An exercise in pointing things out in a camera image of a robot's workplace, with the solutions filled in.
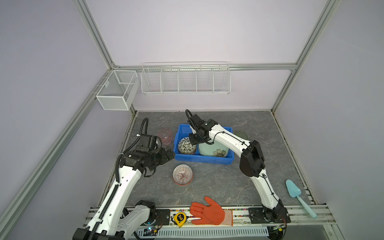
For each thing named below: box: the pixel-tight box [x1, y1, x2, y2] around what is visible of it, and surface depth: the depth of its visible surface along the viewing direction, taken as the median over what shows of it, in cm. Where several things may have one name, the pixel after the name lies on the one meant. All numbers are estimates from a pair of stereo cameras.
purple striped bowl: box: [172, 164, 193, 185], surface depth 86 cm
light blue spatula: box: [285, 179, 318, 219], surface depth 82 cm
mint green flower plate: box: [199, 140, 229, 157], surface depth 95 cm
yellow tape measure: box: [171, 212, 189, 228], surface depth 74 cm
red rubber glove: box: [190, 196, 233, 226], surface depth 76 cm
